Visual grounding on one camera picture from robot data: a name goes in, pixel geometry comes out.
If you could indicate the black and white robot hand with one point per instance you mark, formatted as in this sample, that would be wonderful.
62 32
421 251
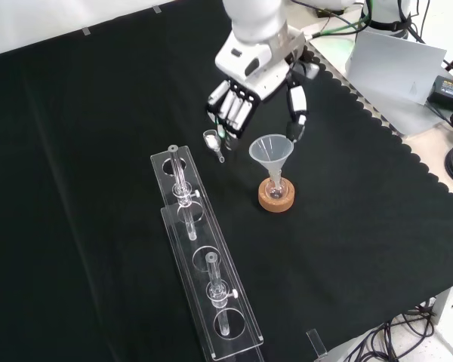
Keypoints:
249 60

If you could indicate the clear acrylic funnel stand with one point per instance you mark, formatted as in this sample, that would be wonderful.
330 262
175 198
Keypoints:
211 241

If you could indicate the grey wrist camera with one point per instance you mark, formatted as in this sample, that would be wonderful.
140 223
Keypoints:
311 69

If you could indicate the clear plastic clip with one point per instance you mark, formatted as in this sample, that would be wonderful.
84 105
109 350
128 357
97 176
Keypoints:
317 343

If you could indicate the small round-bottom glass flask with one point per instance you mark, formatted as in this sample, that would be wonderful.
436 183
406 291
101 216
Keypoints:
276 190

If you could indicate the translucent plastic funnel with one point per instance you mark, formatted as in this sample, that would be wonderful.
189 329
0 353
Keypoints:
270 152

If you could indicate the black bench cloth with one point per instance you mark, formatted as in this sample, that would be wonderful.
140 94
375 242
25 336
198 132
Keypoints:
98 188

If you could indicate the black power adapter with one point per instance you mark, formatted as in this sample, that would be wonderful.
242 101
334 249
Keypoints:
451 89

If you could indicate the clear glass weighing funnel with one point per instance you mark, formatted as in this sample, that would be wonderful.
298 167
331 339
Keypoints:
210 140

